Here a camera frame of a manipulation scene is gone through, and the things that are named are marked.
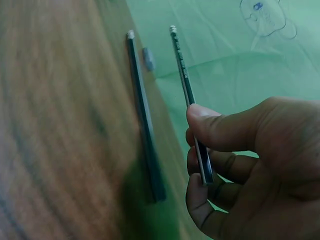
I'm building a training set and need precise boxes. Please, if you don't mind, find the small grey eraser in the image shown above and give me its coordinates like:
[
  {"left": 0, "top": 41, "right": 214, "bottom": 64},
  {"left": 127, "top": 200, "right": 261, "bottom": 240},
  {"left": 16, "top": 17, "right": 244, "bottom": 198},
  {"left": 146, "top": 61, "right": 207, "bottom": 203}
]
[{"left": 141, "top": 47, "right": 156, "bottom": 71}]

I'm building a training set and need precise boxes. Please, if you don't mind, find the dark green pencil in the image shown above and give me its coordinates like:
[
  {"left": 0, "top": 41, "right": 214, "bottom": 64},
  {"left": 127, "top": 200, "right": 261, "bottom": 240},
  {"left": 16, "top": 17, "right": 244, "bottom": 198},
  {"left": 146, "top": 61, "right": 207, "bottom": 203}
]
[
  {"left": 169, "top": 24, "right": 215, "bottom": 187},
  {"left": 126, "top": 29, "right": 167, "bottom": 204}
]

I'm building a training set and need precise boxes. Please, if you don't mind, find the person's right hand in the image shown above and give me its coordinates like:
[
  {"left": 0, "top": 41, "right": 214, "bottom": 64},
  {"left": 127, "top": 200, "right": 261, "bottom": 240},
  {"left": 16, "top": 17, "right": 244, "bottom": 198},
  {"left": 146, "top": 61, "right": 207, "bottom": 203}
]
[{"left": 185, "top": 96, "right": 320, "bottom": 240}]

